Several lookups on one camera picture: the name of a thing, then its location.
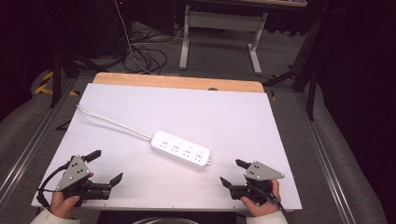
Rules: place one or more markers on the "black metal stand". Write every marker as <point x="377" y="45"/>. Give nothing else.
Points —
<point x="57" y="77"/>
<point x="311" y="71"/>

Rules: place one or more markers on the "white metal desk frame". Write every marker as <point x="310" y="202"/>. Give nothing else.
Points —
<point x="222" y="20"/>

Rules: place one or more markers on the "white power strip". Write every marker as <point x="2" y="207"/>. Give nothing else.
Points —
<point x="180" y="149"/>

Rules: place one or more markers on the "person's left hand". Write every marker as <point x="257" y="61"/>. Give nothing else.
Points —
<point x="62" y="203"/>

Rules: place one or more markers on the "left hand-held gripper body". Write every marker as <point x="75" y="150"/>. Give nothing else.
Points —
<point x="73" y="172"/>

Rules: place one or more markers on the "yellow black floor tape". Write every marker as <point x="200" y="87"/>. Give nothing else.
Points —
<point x="46" y="84"/>

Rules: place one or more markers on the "white cover board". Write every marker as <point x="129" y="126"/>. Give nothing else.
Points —
<point x="186" y="112"/>

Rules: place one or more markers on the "person's right hand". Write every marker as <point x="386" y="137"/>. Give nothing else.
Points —
<point x="264" y="209"/>

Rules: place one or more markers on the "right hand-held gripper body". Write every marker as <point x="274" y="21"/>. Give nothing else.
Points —
<point x="263" y="172"/>

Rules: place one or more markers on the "aluminium floor rail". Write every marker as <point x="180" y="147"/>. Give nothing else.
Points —
<point x="320" y="158"/>
<point x="34" y="146"/>

